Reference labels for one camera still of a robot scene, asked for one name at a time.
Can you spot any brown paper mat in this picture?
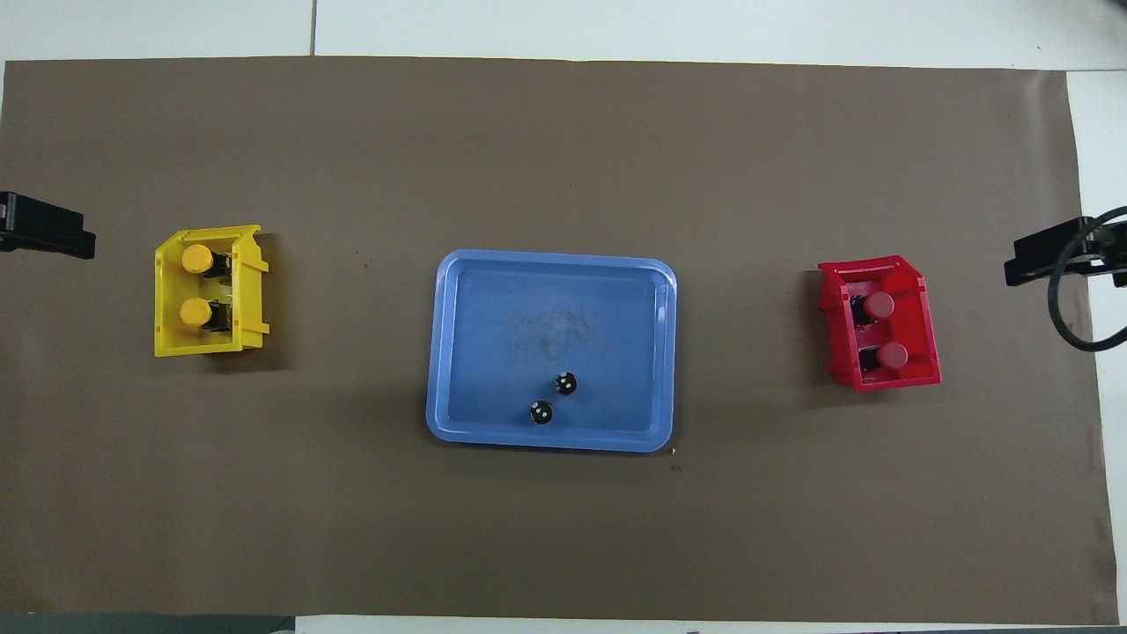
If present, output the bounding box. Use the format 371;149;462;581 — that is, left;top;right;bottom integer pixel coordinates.
0;57;1119;624

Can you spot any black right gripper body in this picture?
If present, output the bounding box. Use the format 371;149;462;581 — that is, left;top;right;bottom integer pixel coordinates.
1092;220;1127;287

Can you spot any red plastic bin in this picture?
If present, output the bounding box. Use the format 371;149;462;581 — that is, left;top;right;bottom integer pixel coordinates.
817;255;942;393

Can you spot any red push button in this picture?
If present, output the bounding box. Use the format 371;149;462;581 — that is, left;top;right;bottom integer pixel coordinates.
850;291;896;325
858;342;910;373

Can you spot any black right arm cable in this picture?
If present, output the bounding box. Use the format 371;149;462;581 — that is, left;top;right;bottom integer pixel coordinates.
1047;206;1127;353

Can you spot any yellow plastic bin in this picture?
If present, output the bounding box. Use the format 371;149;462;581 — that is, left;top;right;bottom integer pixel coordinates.
154;225;270;358

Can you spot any blue plastic tray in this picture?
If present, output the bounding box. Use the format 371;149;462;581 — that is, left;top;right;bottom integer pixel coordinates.
425;249;678;453

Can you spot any yellow push button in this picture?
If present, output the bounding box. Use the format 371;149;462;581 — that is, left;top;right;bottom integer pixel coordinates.
180;297;232;333
180;244;232;278

